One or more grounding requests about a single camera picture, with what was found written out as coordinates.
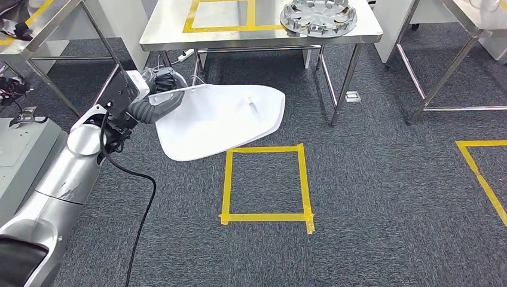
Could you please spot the white plastic body panel part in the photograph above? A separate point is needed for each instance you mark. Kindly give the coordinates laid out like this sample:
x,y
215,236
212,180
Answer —
x,y
218,122

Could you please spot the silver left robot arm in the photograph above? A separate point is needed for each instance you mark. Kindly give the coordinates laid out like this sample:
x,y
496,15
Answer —
x,y
67,178

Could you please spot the yellow table tape strip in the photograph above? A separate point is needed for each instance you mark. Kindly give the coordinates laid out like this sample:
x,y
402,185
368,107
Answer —
x,y
39,10

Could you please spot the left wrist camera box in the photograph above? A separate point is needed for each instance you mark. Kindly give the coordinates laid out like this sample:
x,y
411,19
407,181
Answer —
x,y
119,93

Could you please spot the black metal bracket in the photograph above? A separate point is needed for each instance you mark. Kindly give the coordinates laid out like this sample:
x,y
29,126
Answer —
x,y
25,117

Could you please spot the silver wheel cover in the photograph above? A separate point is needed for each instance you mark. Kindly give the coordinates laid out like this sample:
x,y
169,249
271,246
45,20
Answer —
x,y
317,20

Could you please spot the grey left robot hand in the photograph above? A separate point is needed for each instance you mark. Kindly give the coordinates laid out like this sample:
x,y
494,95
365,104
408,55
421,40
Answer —
x,y
166,105

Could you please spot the stainless steel table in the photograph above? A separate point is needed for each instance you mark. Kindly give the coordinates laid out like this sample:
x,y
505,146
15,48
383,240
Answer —
x,y
475,16
166,27
51,23

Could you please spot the white power strip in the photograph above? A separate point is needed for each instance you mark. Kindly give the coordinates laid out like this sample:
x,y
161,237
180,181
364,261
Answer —
x,y
186,54

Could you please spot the small metal floor plate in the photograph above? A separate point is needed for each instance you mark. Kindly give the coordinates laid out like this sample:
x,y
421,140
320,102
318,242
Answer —
x,y
353,97

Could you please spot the yellow table tape square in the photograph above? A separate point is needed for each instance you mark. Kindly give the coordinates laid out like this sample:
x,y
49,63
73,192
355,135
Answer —
x,y
237,28

